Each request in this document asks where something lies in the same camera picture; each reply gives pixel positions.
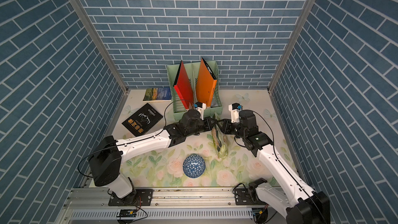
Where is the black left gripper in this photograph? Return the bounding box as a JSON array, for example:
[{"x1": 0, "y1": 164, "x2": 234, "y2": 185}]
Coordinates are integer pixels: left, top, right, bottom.
[{"x1": 184, "y1": 116, "x2": 217, "y2": 137}]

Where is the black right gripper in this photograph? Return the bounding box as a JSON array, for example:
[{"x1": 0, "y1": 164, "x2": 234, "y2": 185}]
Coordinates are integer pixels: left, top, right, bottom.
[{"x1": 217, "y1": 118, "x2": 247, "y2": 140}]

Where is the green oats bag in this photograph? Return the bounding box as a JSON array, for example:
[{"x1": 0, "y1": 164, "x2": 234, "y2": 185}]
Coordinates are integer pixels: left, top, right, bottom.
[{"x1": 211, "y1": 124, "x2": 229, "y2": 159}]

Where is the blue patterned ceramic bowl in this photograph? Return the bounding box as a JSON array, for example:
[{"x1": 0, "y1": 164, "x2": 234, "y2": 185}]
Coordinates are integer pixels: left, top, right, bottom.
[{"x1": 182, "y1": 154, "x2": 206, "y2": 178}]

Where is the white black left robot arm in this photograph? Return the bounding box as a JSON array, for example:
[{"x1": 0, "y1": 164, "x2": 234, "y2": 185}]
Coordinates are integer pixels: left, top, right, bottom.
[{"x1": 88, "y1": 110, "x2": 218, "y2": 199}]

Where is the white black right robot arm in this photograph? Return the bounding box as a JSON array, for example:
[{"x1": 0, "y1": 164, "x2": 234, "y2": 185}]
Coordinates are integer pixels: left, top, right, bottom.
[{"x1": 217, "y1": 110, "x2": 331, "y2": 224}]

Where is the orange file folder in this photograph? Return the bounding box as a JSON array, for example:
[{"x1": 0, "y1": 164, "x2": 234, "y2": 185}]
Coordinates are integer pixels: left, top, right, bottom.
[{"x1": 195, "y1": 58, "x2": 217, "y2": 107}]

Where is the red file folder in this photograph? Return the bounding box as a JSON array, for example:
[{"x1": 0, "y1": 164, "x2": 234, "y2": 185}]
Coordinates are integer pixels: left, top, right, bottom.
[{"x1": 173, "y1": 61, "x2": 194, "y2": 110}]

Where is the mint green file organizer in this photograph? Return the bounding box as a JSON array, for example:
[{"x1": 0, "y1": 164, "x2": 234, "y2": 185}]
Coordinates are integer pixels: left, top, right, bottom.
[{"x1": 166, "y1": 60, "x2": 223, "y2": 121}]

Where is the landscape cover book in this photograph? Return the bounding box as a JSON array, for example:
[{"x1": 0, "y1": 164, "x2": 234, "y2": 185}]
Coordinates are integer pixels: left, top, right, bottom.
[{"x1": 143, "y1": 88, "x2": 172, "y2": 102}]

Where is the black book with antlers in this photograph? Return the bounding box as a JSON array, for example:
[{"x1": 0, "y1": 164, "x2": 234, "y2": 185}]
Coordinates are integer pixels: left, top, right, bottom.
[{"x1": 122, "y1": 103, "x2": 163, "y2": 136}]

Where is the small black controller box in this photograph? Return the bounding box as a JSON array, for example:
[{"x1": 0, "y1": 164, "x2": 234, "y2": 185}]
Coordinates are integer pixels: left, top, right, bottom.
[{"x1": 117, "y1": 209, "x2": 137, "y2": 219}]

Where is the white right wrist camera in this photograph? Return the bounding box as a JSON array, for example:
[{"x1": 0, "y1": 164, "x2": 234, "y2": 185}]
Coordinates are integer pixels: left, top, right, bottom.
[{"x1": 229, "y1": 103, "x2": 242, "y2": 123}]

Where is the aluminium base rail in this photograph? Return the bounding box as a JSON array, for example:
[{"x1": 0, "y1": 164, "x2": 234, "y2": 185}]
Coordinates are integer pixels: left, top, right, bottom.
[{"x1": 57, "y1": 186, "x2": 286, "y2": 224}]

